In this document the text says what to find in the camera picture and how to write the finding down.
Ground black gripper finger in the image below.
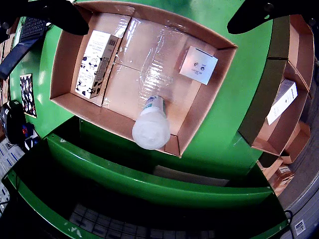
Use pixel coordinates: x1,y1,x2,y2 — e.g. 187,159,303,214
0,0,89,43
227,0,319,35

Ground red and white carton box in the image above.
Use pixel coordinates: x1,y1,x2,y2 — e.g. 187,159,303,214
178,46,219,86

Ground white bottle with blue label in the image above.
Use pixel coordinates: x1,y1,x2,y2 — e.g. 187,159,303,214
132,95,171,150

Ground cow print carton box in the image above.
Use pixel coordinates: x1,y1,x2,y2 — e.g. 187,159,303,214
74,29,123,99

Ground two-compartment cardboard box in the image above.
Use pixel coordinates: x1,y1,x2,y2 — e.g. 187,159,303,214
238,14,316,156

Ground long white carton box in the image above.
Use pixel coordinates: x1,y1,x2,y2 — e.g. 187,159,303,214
266,79,299,125

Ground shallow cardboard tray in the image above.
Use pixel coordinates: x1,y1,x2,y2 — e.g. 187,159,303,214
49,0,237,158

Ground plain cardboard box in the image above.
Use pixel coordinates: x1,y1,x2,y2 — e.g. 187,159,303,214
284,121,312,164

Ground white box with blue label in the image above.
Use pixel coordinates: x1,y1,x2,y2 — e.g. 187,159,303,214
0,138,25,180

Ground black keyboard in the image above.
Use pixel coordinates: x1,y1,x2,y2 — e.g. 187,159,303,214
19,16,48,42

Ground dark blue strip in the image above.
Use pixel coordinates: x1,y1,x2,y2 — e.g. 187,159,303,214
0,37,47,81

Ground paper scraps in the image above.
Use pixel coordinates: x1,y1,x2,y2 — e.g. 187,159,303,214
19,73,37,118

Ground black device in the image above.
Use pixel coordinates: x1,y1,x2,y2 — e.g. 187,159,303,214
0,99,38,151

